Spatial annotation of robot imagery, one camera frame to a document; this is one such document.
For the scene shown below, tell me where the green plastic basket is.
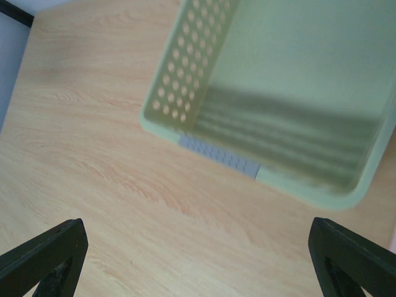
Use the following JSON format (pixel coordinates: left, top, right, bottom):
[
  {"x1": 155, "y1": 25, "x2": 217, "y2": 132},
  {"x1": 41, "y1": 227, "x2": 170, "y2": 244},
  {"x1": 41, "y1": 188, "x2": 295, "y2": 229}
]
[{"x1": 140, "y1": 1, "x2": 395, "y2": 210}]

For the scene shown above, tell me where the black left frame post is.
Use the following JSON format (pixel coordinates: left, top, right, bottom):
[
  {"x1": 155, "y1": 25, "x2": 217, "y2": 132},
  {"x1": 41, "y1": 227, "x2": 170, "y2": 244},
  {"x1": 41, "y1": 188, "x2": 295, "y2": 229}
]
[{"x1": 0, "y1": 0, "x2": 34, "y2": 28}]

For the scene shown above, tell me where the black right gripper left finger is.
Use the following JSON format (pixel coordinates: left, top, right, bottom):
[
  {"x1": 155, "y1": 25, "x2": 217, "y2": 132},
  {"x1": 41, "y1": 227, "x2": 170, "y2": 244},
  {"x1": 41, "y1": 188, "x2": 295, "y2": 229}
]
[{"x1": 1, "y1": 218, "x2": 88, "y2": 296}]

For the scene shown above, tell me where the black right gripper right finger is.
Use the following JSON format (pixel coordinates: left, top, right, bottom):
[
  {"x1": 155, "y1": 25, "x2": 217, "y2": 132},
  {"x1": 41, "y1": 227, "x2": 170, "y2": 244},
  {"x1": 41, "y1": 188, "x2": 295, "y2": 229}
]
[{"x1": 308, "y1": 217, "x2": 395, "y2": 296}]

